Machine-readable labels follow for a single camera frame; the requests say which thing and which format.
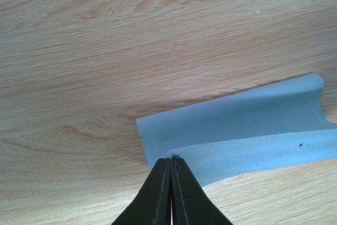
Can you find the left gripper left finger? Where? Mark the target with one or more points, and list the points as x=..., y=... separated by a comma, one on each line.
x=152, y=204

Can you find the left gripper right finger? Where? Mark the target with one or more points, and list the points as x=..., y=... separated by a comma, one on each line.
x=190, y=204

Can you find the light blue cleaning cloth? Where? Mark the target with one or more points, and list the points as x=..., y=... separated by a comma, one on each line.
x=269, y=127

